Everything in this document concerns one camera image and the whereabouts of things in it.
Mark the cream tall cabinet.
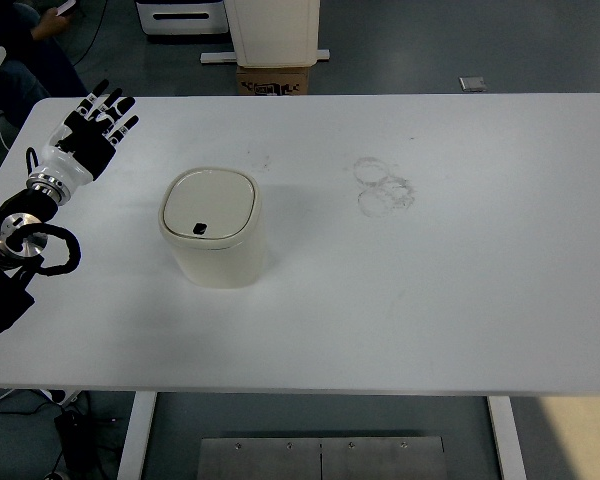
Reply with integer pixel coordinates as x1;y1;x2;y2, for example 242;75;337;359
226;0;322;69

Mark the cream trash bin with lid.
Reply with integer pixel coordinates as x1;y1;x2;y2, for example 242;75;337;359
157;167;268;290

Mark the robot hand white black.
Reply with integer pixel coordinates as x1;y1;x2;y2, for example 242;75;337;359
34;79;140;189

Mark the grey metal plate with screws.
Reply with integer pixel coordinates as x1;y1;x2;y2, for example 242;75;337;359
320;437;445;480
198;437;323;480

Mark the black power adapter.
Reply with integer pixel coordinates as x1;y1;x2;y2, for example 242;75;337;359
54;410;89;447

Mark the white floor base bar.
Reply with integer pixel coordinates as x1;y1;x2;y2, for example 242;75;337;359
200;48;332;65

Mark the white table leg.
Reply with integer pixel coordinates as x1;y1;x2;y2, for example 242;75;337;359
116;391;159;480
486;396;527;480

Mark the black cable under table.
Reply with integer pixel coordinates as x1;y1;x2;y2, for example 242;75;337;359
0;389;67;417

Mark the white appliance with black slot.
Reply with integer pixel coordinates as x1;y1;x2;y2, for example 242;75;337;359
134;0;230;45

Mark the cardboard box black print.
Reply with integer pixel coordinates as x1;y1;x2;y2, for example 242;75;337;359
236;64;311;96

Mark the black floor cable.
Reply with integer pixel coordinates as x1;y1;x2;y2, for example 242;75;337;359
72;0;112;67

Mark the white power strip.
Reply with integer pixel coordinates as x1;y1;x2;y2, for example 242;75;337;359
42;388;82;405

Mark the person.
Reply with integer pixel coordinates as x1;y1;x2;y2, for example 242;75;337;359
0;0;89;132

